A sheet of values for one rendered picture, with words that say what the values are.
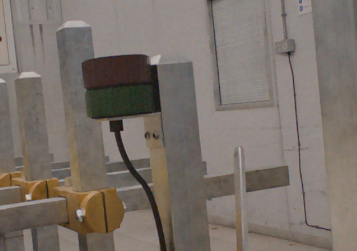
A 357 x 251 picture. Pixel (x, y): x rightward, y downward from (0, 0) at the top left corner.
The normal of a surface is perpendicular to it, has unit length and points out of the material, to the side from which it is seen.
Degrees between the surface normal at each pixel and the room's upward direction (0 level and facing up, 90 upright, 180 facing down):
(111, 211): 90
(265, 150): 90
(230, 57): 90
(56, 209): 90
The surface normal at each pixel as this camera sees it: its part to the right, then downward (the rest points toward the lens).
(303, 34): -0.90, 0.11
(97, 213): 0.42, 0.00
